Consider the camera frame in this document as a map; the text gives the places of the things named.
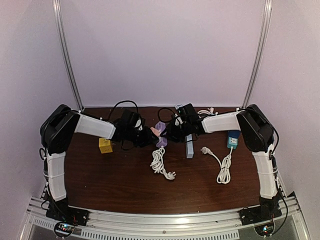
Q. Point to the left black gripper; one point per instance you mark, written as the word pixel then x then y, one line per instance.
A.
pixel 147 138

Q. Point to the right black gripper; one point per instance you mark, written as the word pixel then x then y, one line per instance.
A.
pixel 171 133

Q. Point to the pink charger plug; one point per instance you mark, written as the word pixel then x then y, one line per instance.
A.
pixel 155 131

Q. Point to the purple power strip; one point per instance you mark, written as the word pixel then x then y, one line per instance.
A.
pixel 162 140

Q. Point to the yellow cube adapter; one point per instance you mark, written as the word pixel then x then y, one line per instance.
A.
pixel 105 145

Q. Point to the light blue power strip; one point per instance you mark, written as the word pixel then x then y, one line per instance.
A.
pixel 189 147

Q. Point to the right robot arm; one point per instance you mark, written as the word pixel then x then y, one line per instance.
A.
pixel 257 132

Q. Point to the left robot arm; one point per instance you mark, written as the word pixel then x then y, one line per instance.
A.
pixel 58 130

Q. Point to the teal blue socket box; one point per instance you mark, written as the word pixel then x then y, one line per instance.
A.
pixel 232 138

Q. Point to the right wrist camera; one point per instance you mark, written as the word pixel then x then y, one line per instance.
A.
pixel 188 113

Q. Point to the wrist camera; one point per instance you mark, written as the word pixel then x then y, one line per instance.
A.
pixel 188 113
pixel 130 119

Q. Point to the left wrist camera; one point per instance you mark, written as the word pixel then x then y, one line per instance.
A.
pixel 130 119

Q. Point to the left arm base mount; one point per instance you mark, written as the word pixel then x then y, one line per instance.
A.
pixel 61 211

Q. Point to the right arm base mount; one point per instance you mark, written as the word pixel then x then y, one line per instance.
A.
pixel 267 210

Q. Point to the right aluminium frame post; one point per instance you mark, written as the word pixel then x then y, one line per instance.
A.
pixel 264 30

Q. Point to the aluminium frame post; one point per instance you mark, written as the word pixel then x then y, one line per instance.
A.
pixel 65 52
pixel 264 30

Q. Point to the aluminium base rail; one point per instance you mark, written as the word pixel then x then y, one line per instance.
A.
pixel 218 225

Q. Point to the left aluminium frame post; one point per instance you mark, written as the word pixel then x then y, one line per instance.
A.
pixel 65 52

